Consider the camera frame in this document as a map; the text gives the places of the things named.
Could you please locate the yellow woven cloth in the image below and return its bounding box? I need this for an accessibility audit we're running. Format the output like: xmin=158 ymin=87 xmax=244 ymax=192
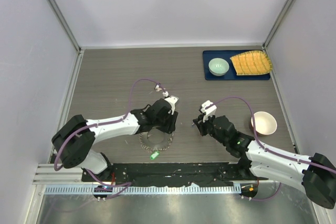
xmin=230 ymin=50 xmax=273 ymax=76

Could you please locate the key with black tag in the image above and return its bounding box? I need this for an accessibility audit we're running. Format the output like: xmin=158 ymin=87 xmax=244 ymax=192
xmin=154 ymin=83 xmax=162 ymax=92

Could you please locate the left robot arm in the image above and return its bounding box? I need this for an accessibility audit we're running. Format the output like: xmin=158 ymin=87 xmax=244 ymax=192
xmin=51 ymin=96 xmax=179 ymax=182

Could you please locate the right aluminium frame rail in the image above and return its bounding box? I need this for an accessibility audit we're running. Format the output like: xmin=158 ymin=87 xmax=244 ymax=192
xmin=262 ymin=0 xmax=300 ymax=154

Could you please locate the aluminium frame rail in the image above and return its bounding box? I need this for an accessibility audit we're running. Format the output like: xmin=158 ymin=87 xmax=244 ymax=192
xmin=33 ymin=160 xmax=321 ymax=185
xmin=262 ymin=0 xmax=300 ymax=154
xmin=30 ymin=0 xmax=85 ymax=164

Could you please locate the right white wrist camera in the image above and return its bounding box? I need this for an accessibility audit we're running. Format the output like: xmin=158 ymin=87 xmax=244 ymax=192
xmin=200 ymin=100 xmax=217 ymax=122

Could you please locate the blue tray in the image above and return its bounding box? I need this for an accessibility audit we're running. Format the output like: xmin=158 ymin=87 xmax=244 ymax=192
xmin=203 ymin=50 xmax=270 ymax=81

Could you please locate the key with green tag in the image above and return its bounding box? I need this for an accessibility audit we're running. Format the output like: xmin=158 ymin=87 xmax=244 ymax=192
xmin=150 ymin=151 xmax=160 ymax=160

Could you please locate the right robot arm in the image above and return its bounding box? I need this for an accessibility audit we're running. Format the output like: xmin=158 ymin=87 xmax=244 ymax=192
xmin=193 ymin=114 xmax=335 ymax=209

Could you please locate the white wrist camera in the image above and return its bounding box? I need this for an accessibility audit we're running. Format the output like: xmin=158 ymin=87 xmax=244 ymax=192
xmin=162 ymin=91 xmax=179 ymax=114
xmin=200 ymin=100 xmax=217 ymax=122

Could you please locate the white cable duct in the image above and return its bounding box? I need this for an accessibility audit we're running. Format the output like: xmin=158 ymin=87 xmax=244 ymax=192
xmin=44 ymin=184 xmax=241 ymax=195

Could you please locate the front aluminium frame rail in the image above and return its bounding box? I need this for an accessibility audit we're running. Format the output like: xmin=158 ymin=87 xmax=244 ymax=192
xmin=33 ymin=160 xmax=321 ymax=185

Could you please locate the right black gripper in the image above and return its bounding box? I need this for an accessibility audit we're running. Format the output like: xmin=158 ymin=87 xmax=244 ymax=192
xmin=194 ymin=111 xmax=228 ymax=146

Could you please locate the cream bowl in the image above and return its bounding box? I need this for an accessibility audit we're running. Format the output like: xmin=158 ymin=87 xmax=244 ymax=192
xmin=250 ymin=111 xmax=278 ymax=135

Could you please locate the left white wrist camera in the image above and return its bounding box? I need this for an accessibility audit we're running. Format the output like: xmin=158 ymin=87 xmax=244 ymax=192
xmin=162 ymin=91 xmax=179 ymax=114

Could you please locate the left aluminium frame rail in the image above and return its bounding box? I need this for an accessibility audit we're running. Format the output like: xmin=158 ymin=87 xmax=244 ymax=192
xmin=30 ymin=0 xmax=85 ymax=164

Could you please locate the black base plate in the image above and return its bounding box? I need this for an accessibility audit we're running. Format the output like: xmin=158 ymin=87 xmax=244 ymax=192
xmin=96 ymin=162 xmax=258 ymax=187

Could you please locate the metal disc with keyrings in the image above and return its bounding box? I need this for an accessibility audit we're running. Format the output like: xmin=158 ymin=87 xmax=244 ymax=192
xmin=139 ymin=129 xmax=174 ymax=152

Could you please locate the pale green bowl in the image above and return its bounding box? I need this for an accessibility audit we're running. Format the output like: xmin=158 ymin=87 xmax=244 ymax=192
xmin=208 ymin=58 xmax=229 ymax=77

